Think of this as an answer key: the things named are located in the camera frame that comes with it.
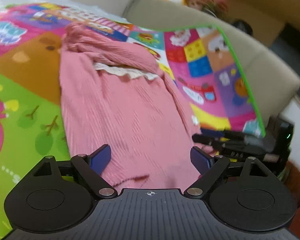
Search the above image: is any pink plush toy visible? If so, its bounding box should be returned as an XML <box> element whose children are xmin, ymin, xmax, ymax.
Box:
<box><xmin>188</xmin><ymin>0</ymin><xmax>211</xmax><ymax>11</ymax></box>

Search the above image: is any black round object on shelf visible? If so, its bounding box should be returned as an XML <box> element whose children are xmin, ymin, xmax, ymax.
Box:
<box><xmin>232</xmin><ymin>19</ymin><xmax>253</xmax><ymax>36</ymax></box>

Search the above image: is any colourful cartoon play mat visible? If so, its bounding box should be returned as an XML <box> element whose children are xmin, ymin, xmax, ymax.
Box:
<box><xmin>0</xmin><ymin>3</ymin><xmax>265</xmax><ymax>239</ymax></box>

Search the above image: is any beige sofa backrest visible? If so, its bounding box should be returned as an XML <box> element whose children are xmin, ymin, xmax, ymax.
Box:
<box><xmin>124</xmin><ymin>0</ymin><xmax>300</xmax><ymax>124</ymax></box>

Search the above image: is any white bubble wrap sheet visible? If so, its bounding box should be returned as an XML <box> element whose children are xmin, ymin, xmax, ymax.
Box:
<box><xmin>0</xmin><ymin>0</ymin><xmax>128</xmax><ymax>23</ymax></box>

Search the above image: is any potted red leaf plant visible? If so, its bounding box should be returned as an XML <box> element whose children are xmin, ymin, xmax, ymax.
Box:
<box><xmin>202</xmin><ymin>0</ymin><xmax>229</xmax><ymax>21</ymax></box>

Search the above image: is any pink knit sweater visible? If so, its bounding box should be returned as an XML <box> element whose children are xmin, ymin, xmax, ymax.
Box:
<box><xmin>59</xmin><ymin>23</ymin><xmax>199</xmax><ymax>190</ymax></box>

